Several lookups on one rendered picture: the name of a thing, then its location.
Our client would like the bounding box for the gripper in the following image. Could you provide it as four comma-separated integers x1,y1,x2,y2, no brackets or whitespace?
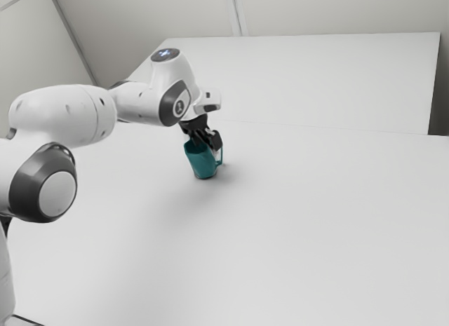
179,114,224,152

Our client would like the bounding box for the teal faceted mug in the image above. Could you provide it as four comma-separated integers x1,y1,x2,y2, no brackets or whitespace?
183,140,225,181

